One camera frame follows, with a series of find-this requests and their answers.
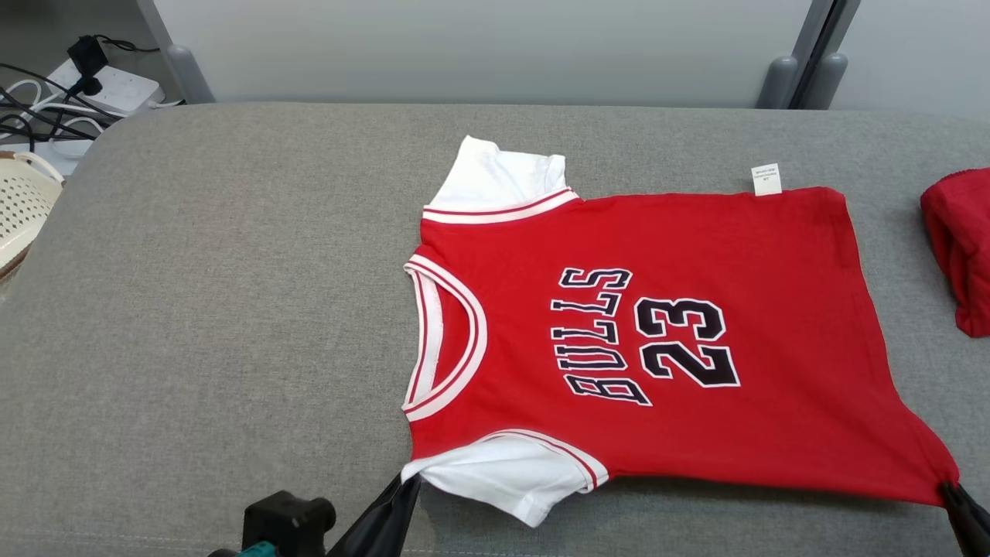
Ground black plug adapter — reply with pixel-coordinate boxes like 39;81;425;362
67;35;109;97

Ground white power strip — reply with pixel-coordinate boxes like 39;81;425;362
46;64;166;118

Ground red Bulls 23 jersey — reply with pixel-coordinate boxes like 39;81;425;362
401;135;961;528

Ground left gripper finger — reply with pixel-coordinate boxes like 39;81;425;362
329;472;422;557

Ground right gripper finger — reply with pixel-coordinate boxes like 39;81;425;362
938;480;990;557

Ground grey metal partition post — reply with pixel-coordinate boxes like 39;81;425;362
801;0;863;109
135;0;216;105
756;0;836;109

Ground red shorts with white trim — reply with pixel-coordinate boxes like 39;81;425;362
920;166;990;339

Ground white cable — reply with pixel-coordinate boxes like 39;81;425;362
0;77;59;117

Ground cream perforated laundry basket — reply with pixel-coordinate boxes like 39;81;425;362
0;151;65;279

